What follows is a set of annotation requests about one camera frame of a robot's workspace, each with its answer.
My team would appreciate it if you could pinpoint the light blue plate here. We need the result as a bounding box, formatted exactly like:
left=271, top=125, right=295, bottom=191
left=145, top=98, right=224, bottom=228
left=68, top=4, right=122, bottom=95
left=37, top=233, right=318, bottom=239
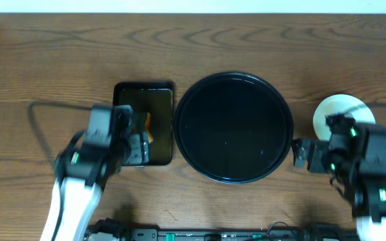
left=312, top=94, right=375, bottom=141

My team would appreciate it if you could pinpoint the orange green sponge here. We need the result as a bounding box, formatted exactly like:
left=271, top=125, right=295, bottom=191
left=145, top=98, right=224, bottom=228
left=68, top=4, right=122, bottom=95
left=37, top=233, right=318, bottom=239
left=133, top=112, right=153, bottom=144

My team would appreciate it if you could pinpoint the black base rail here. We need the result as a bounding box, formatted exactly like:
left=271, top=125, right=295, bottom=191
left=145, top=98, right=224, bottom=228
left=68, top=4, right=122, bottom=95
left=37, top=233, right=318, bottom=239
left=84, top=228, right=359, bottom=241

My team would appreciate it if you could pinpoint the round black tray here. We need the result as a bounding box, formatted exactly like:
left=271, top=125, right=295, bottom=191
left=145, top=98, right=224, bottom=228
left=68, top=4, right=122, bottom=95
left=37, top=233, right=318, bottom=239
left=174, top=72, right=294, bottom=184

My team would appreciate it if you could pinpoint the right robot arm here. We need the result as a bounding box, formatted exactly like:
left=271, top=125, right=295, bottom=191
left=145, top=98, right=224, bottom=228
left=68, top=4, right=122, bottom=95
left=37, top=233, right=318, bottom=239
left=292, top=114, right=386, bottom=240

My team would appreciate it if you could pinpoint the rectangular black water tray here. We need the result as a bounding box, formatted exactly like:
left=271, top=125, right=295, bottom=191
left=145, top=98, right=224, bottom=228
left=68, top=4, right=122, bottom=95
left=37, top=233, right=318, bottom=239
left=113, top=82, right=174, bottom=165

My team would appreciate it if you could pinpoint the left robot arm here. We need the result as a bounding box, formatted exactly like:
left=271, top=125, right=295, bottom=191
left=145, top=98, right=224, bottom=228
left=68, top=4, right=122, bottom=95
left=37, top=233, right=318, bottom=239
left=41, top=104, right=153, bottom=240

